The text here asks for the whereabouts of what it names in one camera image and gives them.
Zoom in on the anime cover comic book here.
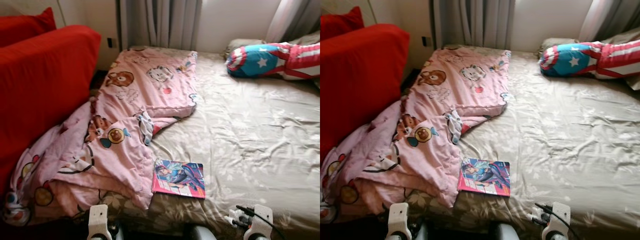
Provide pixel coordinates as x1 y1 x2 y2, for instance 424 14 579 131
151 159 206 200
457 157 511 197

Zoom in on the pink cartoon print blanket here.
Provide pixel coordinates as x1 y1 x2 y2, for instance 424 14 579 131
320 45 512 223
2 46 200 227

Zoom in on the beige floral bed sheet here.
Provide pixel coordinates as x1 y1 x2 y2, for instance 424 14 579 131
395 45 640 240
75 45 321 240

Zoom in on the star and stripes bolster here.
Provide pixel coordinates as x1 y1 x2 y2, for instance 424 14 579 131
538 41 640 80
226 42 321 81

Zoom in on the red sofa back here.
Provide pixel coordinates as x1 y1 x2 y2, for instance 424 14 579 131
0 25 102 196
320 23 411 161

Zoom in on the beige floral pillow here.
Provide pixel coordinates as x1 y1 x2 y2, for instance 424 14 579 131
223 31 321 60
537 27 640 60

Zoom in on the grey curtain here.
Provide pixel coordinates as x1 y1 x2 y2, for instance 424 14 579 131
579 0 640 43
118 0 203 52
265 0 321 43
432 0 517 51

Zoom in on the red cushion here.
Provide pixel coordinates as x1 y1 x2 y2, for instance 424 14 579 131
320 6 365 42
0 7 57 48

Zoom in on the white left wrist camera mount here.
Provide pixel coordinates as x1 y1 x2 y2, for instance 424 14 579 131
87 204 110 238
389 202 412 240

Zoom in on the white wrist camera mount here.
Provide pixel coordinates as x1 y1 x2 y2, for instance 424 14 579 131
389 202 412 240
549 201 572 238
252 204 274 238
87 204 110 238

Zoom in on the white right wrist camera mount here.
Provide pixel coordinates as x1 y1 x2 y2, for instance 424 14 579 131
549 201 572 238
252 204 274 238

